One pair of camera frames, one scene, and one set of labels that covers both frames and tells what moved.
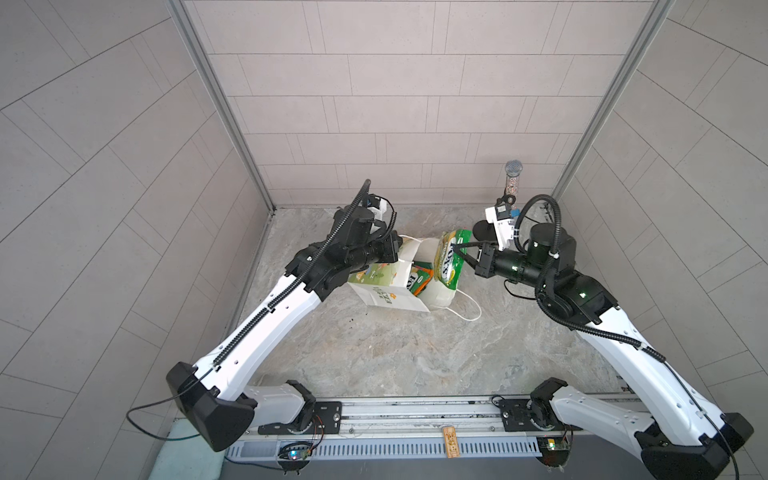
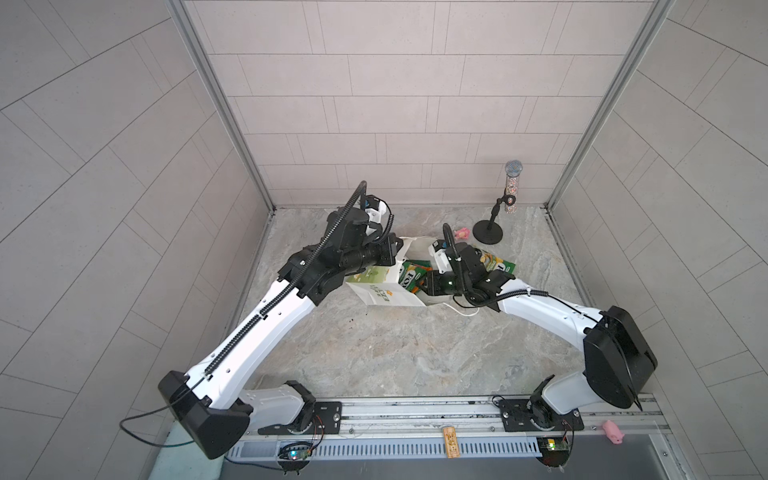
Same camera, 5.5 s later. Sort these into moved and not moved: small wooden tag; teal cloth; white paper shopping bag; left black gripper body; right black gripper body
Moved: right black gripper body
Not moved: small wooden tag; left black gripper body; teal cloth; white paper shopping bag
